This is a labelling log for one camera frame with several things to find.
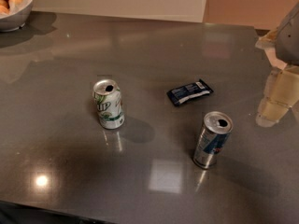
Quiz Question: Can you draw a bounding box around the grey metal fruit bowl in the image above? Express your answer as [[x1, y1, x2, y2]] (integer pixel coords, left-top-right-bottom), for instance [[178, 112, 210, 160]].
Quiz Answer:
[[0, 0, 34, 32]]

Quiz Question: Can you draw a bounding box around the dark blue snack bar wrapper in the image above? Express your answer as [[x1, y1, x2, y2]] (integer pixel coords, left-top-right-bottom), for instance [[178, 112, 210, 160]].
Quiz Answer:
[[167, 79, 213, 106]]

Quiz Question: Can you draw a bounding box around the silver blue redbull can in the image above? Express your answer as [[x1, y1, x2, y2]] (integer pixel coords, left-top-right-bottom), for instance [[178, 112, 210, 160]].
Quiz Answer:
[[192, 111, 233, 169]]

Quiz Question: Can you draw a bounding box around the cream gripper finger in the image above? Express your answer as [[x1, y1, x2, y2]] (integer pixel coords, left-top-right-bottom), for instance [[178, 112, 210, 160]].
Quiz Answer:
[[255, 29, 287, 70], [256, 65, 299, 128]]

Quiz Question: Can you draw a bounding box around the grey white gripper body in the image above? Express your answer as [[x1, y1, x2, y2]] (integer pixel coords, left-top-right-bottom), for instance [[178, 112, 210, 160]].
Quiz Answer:
[[275, 2, 299, 65]]

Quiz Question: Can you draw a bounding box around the orange fruit lower left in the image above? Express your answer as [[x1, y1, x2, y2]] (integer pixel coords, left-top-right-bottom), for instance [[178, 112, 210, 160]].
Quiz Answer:
[[0, 5, 9, 14]]

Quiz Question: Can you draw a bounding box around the white green 7up can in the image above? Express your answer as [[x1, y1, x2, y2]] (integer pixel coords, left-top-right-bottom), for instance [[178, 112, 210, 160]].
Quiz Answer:
[[93, 79, 125, 130]]

